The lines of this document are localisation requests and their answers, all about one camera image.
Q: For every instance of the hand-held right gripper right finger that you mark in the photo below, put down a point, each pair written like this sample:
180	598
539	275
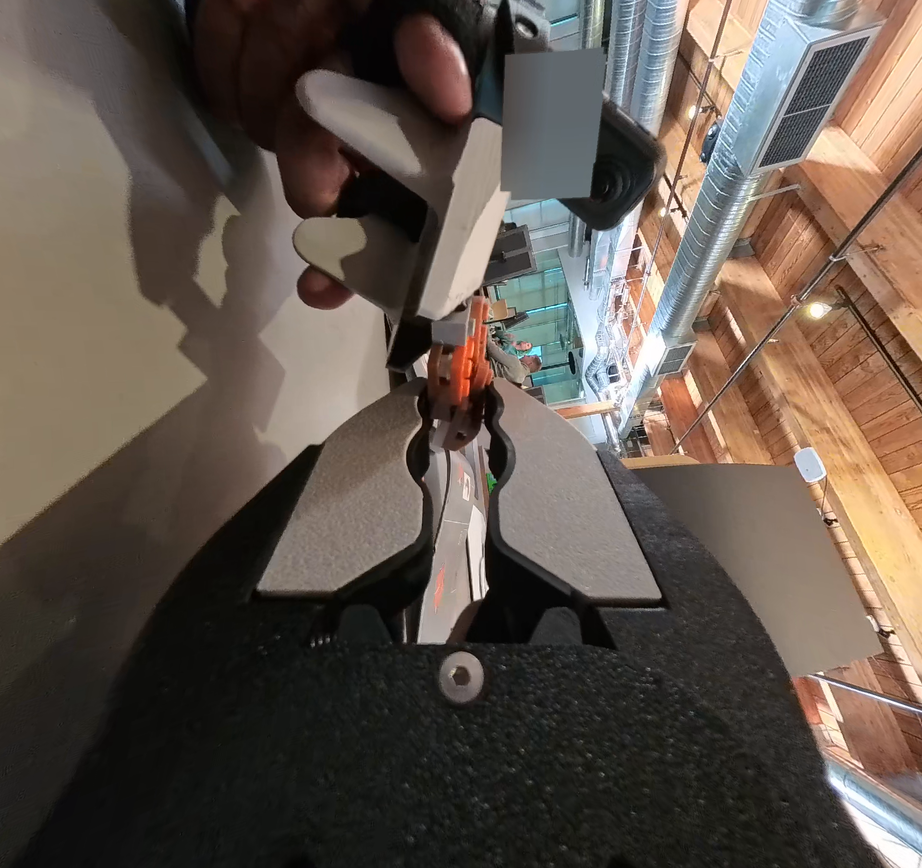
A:
569	508

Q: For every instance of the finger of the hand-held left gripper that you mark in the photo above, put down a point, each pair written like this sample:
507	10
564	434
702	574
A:
464	234
407	349

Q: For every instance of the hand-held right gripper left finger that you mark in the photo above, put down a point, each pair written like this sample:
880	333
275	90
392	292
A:
346	508

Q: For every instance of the orange brick plate assembly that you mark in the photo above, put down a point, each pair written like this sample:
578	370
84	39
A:
461	371

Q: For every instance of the grey desk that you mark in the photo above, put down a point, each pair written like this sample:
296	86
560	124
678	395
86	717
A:
108	306

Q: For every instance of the person's left hand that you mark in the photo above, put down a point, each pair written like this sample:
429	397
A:
288	32

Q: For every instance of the small air vent grille box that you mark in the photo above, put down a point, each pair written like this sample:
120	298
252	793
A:
673	358

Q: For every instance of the large air vent grille box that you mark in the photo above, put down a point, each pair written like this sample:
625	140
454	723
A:
814	104

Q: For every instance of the ceiling spotlight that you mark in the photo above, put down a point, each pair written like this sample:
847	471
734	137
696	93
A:
817	309

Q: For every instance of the silver spiral air duct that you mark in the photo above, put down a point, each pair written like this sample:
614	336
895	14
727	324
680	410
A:
628	18
673	18
720	234

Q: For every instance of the white wall sensor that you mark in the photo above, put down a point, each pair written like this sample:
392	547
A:
810	464

